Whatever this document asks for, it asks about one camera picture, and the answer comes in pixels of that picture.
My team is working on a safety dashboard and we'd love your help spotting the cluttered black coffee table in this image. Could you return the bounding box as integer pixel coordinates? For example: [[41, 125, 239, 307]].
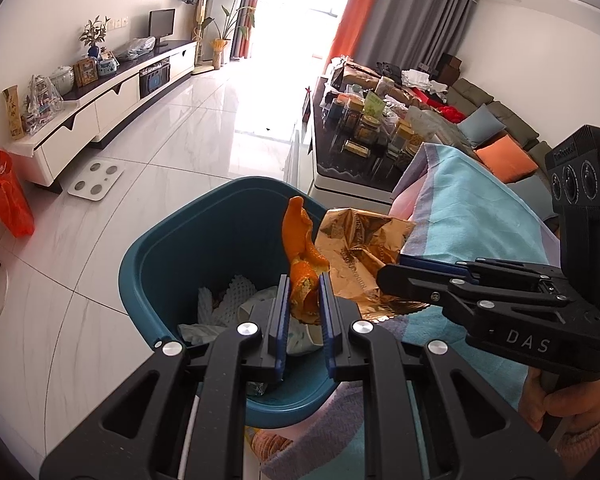
[[294, 58, 466, 212]]

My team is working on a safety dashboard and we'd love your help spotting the orange peel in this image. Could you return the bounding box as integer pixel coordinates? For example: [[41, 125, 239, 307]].
[[282, 196, 329, 325]]

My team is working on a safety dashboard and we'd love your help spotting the small black monitor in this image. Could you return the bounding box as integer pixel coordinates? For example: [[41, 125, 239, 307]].
[[148, 8, 175, 49]]

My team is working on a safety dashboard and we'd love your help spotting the pink sleeved right forearm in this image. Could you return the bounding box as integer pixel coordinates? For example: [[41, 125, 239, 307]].
[[557, 422, 600, 479]]

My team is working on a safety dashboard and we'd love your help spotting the teal and grey tablecloth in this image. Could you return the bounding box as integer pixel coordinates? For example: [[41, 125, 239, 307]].
[[251, 144, 559, 479]]

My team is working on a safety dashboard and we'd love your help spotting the large gold foil wrapper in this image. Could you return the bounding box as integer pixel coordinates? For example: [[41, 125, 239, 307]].
[[315, 208, 427, 322]]

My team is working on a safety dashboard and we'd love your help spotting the tall potted plant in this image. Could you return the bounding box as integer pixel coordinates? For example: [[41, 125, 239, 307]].
[[204, 0, 251, 70]]

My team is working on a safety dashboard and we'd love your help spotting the white foam fruit net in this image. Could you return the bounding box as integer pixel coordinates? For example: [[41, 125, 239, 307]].
[[197, 275, 257, 327]]

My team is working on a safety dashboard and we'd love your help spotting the blue cushion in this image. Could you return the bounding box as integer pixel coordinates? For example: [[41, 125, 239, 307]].
[[457, 104, 505, 148], [507, 174, 557, 221]]

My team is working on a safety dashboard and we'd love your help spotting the white bathroom scale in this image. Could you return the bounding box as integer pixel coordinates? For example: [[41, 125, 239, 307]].
[[67, 158, 125, 202]]

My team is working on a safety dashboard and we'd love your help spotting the orange cushion far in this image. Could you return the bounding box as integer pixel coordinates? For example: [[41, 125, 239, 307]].
[[476, 134, 539, 183]]

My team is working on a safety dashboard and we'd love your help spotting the blue cushion far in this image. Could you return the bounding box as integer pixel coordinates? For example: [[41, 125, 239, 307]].
[[457, 104, 505, 148]]

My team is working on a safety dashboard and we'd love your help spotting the person's right hand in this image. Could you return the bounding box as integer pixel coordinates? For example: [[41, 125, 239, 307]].
[[518, 367, 600, 434]]

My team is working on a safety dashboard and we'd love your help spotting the white standing air conditioner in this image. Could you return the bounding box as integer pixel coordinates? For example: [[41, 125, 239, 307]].
[[204, 0, 251, 61]]

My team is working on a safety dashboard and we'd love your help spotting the white tv cabinet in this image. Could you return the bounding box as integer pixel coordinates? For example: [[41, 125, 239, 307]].
[[5, 40, 197, 188]]

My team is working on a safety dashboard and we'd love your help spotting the orange plastic bag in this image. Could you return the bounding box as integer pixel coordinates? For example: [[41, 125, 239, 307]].
[[0, 149, 34, 238]]

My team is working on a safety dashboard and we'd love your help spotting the crushed white paper cup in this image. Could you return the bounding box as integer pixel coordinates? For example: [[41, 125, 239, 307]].
[[237, 287, 323, 356]]

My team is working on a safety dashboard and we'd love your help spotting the blue cushion near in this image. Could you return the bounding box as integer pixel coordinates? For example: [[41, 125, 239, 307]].
[[507, 174, 557, 221]]

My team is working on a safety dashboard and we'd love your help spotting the teal plastic trash bin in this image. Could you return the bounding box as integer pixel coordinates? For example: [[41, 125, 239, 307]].
[[118, 177, 338, 429]]

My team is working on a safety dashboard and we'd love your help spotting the green sectional sofa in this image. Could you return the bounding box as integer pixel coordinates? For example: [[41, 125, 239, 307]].
[[446, 78, 550, 164]]

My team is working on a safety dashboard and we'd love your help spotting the orange and grey curtain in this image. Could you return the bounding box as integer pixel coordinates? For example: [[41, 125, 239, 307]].
[[328, 0, 478, 74]]

